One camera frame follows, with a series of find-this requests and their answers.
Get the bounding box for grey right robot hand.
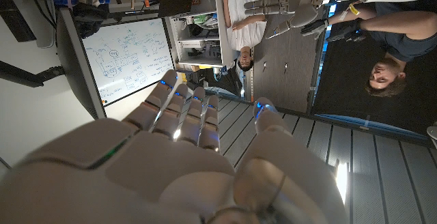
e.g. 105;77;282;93
0;69;351;224

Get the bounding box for black computer monitor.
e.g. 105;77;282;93
56;7;107;120

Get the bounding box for seated person in dark clothes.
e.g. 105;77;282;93
300;1;437;98

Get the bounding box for white shelf unit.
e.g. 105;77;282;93
163;0;240;68

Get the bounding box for black backpack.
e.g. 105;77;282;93
72;1;110;40

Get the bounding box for person in white t-shirt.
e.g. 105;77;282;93
220;0;269;73

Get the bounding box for ceiling light strip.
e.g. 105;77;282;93
336;162;349;204

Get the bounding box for whiteboard with blue writing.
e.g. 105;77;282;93
81;17;175;108

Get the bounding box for dark tall cabinet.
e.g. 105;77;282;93
252;15;325;115

